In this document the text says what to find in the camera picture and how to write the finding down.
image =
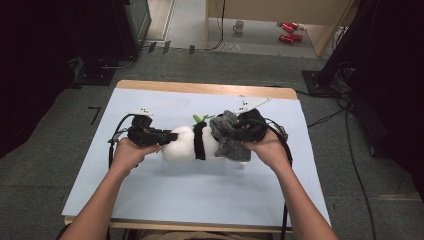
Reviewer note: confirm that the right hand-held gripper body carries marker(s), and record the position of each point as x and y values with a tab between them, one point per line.
253	125

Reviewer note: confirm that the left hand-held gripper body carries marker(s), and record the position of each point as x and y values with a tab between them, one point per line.
143	135

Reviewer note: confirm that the white plush toy black band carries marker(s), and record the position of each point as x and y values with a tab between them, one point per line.
180	145

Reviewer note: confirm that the grey fuzzy cloth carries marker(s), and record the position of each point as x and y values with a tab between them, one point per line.
228	136

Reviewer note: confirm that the person's left hand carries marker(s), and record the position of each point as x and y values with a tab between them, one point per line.
128	155

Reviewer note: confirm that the person's right hand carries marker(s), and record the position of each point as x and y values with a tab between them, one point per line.
271	151

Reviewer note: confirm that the wooden table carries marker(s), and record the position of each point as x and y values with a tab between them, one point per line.
206	88

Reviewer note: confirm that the black tape strip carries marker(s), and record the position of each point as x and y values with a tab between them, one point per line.
166	47
152	47
191	49

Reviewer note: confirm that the red can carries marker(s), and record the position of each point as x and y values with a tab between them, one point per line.
285	38
297	37
287	28
295	25

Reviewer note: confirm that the beige mug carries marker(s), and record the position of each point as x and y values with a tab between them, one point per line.
238	26

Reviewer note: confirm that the black cabinet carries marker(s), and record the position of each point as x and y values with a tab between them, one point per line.
113	26

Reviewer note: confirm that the beige wooden desk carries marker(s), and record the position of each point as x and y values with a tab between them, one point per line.
283	10

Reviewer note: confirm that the black stand with base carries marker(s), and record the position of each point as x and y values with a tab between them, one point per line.
343	40

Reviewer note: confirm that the dark curtain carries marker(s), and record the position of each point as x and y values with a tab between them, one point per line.
396	83
30	66

